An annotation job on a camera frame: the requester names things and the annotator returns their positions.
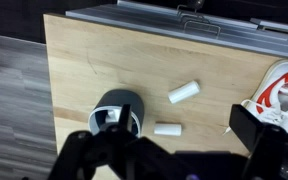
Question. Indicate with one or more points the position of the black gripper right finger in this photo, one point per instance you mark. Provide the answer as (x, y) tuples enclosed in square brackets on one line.
[(267, 146)]

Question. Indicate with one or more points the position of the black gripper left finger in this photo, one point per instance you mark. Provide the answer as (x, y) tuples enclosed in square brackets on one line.
[(94, 150)]

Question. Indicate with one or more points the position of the dark blue bowl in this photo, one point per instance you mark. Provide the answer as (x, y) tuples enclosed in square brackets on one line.
[(124, 98)]

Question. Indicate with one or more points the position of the white plastic cylinder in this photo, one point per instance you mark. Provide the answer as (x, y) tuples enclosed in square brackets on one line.
[(184, 92), (167, 129)]

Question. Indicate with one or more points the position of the white sneaker red swoosh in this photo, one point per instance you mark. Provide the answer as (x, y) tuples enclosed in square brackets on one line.
[(274, 80)]

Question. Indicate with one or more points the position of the white drawer cabinet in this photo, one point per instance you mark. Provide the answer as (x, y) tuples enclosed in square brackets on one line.
[(150, 23)]

